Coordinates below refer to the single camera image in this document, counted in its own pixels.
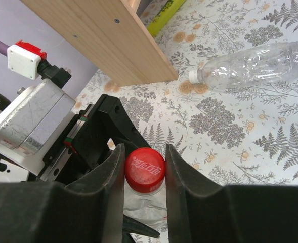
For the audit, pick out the wooden shelf box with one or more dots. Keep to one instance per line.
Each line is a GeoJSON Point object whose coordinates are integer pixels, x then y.
{"type": "Point", "coordinates": [111, 35]}

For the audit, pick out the clear bottle with white cap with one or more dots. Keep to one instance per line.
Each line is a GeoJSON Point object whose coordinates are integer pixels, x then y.
{"type": "Point", "coordinates": [264, 64]}

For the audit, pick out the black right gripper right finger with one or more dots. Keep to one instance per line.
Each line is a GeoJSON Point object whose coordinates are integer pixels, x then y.
{"type": "Point", "coordinates": [200, 210]}

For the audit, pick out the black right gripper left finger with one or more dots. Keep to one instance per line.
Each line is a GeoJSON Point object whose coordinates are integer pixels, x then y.
{"type": "Point", "coordinates": [87, 210]}

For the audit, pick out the clear bottle with red cap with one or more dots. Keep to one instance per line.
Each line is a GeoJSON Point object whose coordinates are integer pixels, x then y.
{"type": "Point", "coordinates": [144, 191]}

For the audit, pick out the green object behind shelf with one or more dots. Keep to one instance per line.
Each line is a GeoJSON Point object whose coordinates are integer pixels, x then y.
{"type": "Point", "coordinates": [163, 16]}

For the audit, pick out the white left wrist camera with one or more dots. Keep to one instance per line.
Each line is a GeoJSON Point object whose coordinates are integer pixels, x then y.
{"type": "Point", "coordinates": [30, 125]}

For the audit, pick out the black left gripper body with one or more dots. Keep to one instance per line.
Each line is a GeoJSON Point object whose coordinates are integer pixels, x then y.
{"type": "Point", "coordinates": [81, 146]}

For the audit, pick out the floral patterned table mat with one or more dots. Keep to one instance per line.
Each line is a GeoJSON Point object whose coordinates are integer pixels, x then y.
{"type": "Point", "coordinates": [240, 136]}

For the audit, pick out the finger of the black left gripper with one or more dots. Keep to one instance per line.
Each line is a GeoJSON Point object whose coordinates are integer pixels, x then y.
{"type": "Point", "coordinates": [131, 225]}
{"type": "Point", "coordinates": [119, 126]}

